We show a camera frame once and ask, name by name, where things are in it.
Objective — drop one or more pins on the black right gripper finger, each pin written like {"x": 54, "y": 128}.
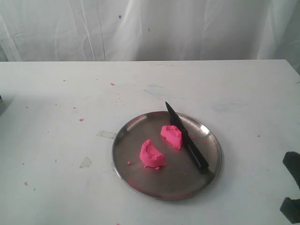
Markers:
{"x": 291, "y": 161}
{"x": 291, "y": 209}

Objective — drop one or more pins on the black serrated knife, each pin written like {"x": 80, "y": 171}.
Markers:
{"x": 192, "y": 149}

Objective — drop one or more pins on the round steel plate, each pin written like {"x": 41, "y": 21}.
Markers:
{"x": 179, "y": 178}

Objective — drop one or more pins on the clear tape piece upper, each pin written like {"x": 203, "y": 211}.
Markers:
{"x": 106, "y": 134}

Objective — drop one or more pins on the clear tape piece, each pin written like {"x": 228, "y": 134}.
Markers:
{"x": 86, "y": 163}
{"x": 106, "y": 134}

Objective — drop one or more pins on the clear tape piece lower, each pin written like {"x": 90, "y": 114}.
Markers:
{"x": 86, "y": 163}

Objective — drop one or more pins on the white backdrop curtain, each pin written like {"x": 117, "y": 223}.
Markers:
{"x": 120, "y": 30}

